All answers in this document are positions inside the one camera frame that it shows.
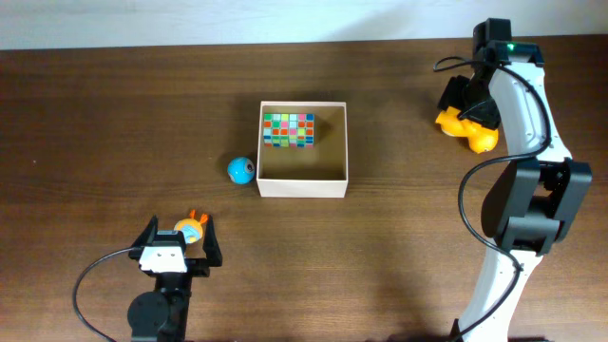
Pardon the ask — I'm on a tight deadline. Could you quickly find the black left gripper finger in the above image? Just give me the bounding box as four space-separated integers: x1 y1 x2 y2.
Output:
129 216 159 259
202 216 222 267

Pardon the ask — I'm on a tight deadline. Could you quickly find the orange rubber duck toy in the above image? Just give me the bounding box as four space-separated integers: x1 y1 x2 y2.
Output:
435 106 499 154

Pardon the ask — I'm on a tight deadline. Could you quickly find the pink cardboard box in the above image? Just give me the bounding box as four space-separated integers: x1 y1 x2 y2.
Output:
256 101 349 198

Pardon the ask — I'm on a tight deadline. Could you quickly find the colourful puzzle cube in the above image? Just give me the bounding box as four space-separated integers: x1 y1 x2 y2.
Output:
262 113 296 147
287 113 315 148

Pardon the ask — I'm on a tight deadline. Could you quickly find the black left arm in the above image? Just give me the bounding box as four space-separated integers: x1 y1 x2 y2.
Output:
127 211 223 341

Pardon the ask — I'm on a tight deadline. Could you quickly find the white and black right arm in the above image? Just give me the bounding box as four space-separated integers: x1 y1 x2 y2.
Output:
433 18 592 341

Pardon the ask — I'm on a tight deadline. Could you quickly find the small orange egg toy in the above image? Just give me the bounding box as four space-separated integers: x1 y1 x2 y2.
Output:
174 209 209 244

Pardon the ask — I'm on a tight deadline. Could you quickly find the blue ball with eyes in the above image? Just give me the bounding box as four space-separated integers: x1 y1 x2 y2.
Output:
227 157 256 184

